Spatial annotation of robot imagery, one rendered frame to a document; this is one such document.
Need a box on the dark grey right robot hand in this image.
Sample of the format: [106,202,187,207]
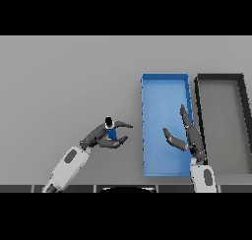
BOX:
[162,103,208,166]

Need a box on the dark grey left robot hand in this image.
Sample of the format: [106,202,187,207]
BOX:
[79,120,134,150]

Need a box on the blue pipe with dark end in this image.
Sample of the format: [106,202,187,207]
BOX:
[103,116,118,142]

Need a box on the dark grey bin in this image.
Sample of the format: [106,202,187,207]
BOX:
[194,73,252,177]

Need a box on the blue bin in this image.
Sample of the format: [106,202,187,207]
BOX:
[141,73,195,177]

